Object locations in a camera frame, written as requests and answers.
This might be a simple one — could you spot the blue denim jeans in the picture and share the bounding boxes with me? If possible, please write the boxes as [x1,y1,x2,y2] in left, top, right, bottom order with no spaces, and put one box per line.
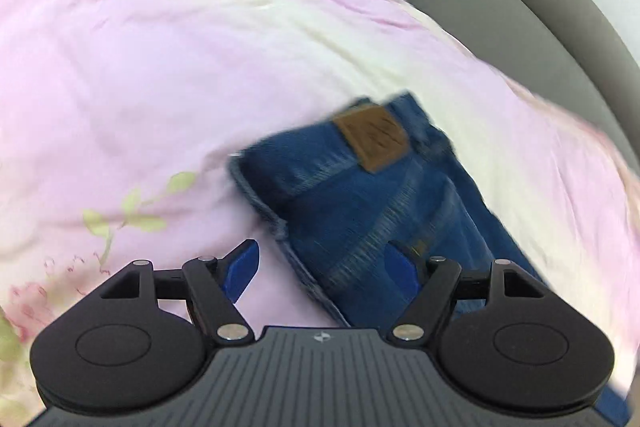
[213,93,639,426]

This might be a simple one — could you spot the pink floral duvet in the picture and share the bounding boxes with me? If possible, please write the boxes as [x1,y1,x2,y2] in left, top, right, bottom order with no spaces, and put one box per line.
[1,0,639,426]

